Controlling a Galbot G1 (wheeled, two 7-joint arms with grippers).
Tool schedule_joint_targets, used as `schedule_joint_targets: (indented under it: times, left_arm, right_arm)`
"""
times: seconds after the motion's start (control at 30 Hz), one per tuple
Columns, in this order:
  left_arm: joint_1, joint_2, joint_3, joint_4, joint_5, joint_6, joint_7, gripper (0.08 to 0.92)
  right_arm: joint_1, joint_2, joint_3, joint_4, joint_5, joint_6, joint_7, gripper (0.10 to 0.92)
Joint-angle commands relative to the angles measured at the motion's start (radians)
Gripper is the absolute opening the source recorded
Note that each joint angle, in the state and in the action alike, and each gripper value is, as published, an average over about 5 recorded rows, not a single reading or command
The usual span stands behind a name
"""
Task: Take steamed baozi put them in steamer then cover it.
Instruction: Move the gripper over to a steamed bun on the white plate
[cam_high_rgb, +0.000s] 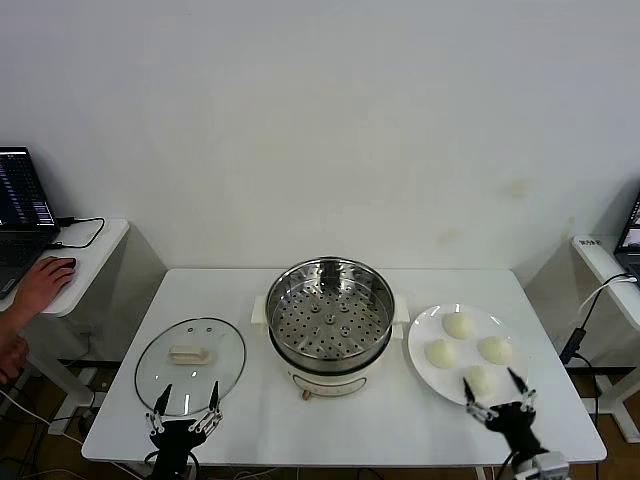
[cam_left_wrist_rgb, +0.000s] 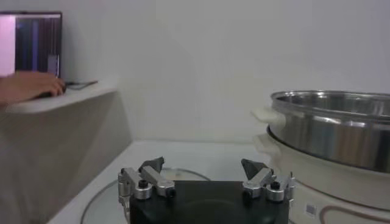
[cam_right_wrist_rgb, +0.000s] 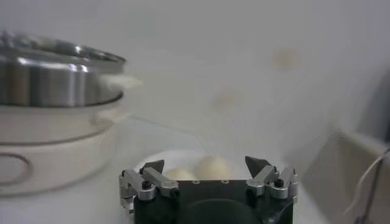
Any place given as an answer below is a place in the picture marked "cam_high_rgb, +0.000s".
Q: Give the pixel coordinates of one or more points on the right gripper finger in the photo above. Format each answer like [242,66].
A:
[527,397]
[475,406]

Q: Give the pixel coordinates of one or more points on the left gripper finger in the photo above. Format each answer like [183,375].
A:
[161,410]
[214,405]

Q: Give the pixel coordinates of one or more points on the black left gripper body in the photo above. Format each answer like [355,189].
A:
[175,437]

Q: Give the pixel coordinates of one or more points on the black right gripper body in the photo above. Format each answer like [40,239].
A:
[512,425]

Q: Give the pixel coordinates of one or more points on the white steamed baozi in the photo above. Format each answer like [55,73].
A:
[482,382]
[495,350]
[441,354]
[459,326]

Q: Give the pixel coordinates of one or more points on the round glass pot lid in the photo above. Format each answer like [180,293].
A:
[220,345]

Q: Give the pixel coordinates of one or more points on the black computer mouse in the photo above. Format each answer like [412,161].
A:
[73,263]

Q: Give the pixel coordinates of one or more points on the person bare forearm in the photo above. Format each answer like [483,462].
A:
[10,325]

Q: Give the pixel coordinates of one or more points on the perforated steel steamer basket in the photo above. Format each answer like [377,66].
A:
[372,300]

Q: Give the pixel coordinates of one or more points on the person bare hand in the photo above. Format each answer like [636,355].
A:
[40,290]

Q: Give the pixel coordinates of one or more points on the white table leg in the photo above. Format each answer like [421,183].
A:
[196,474]
[486,474]

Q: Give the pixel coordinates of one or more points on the round white plate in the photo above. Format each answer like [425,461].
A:
[422,330]

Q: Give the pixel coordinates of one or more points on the cream electric cooker pot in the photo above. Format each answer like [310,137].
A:
[325,382]

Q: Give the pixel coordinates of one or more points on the white side desk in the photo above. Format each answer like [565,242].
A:
[100,250]
[600,260]

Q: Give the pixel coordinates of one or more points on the white printed label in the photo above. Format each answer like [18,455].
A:
[591,243]

